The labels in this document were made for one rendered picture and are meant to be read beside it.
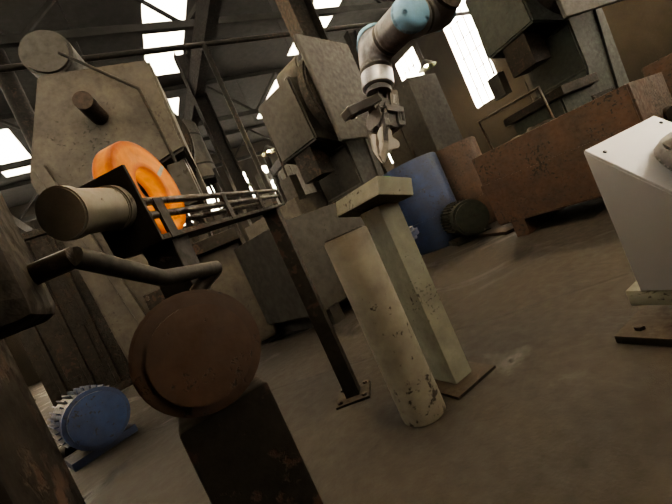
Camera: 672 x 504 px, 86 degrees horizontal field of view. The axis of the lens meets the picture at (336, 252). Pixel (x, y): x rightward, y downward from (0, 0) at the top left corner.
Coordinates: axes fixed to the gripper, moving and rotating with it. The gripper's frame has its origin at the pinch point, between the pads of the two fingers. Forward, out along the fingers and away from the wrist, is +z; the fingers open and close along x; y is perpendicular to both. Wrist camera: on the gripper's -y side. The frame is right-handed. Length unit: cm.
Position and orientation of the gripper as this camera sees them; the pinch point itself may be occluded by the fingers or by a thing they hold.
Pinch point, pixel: (380, 157)
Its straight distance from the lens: 101.0
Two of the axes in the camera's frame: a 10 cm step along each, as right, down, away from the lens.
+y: 8.9, -0.5, 4.5
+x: -4.4, 1.5, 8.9
